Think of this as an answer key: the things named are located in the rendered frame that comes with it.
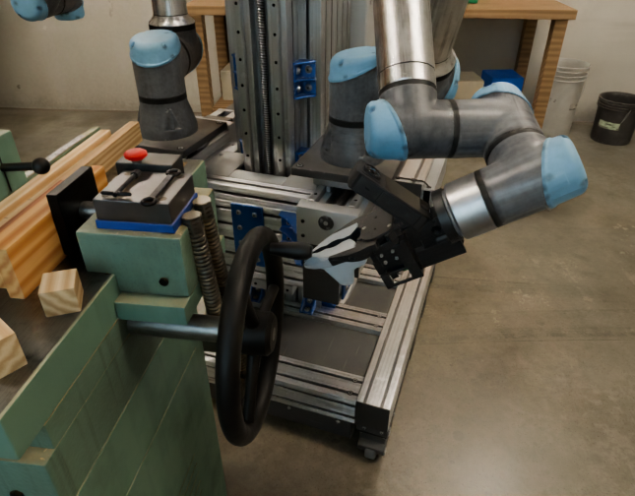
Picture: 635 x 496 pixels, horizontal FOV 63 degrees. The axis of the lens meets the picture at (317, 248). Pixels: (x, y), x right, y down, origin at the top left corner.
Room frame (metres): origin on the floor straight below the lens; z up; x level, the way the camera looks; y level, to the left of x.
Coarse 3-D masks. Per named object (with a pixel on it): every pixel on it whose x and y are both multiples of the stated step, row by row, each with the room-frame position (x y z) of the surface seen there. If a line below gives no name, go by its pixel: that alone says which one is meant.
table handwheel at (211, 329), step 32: (256, 256) 0.51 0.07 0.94; (224, 288) 0.46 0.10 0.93; (128, 320) 0.53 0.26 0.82; (192, 320) 0.53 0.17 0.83; (224, 320) 0.43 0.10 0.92; (256, 320) 0.50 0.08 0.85; (224, 352) 0.41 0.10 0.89; (256, 352) 0.50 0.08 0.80; (224, 384) 0.39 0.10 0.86; (256, 384) 0.48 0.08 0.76; (224, 416) 0.38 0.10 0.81; (256, 416) 0.47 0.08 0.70
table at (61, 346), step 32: (192, 160) 0.90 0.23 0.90; (0, 288) 0.50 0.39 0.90; (96, 288) 0.50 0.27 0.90; (32, 320) 0.45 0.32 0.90; (64, 320) 0.45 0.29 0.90; (96, 320) 0.48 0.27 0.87; (160, 320) 0.51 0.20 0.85; (32, 352) 0.39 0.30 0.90; (64, 352) 0.41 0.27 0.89; (0, 384) 0.35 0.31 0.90; (32, 384) 0.36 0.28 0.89; (64, 384) 0.39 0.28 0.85; (0, 416) 0.31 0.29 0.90; (32, 416) 0.34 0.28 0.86; (0, 448) 0.31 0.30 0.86
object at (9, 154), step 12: (0, 132) 0.59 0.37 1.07; (0, 144) 0.57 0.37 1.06; (12, 144) 0.59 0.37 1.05; (0, 156) 0.56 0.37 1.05; (12, 156) 0.58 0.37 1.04; (0, 180) 0.55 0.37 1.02; (12, 180) 0.57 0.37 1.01; (24, 180) 0.59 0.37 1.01; (0, 192) 0.55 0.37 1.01; (12, 192) 0.57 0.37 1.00
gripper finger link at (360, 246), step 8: (360, 240) 0.57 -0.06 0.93; (376, 240) 0.55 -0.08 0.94; (352, 248) 0.56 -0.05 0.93; (360, 248) 0.55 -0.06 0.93; (368, 248) 0.54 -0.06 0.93; (376, 248) 0.54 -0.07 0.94; (336, 256) 0.56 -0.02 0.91; (344, 256) 0.55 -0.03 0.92; (352, 256) 0.54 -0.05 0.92; (360, 256) 0.54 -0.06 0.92; (368, 256) 0.54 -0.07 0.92; (336, 264) 0.56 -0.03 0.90
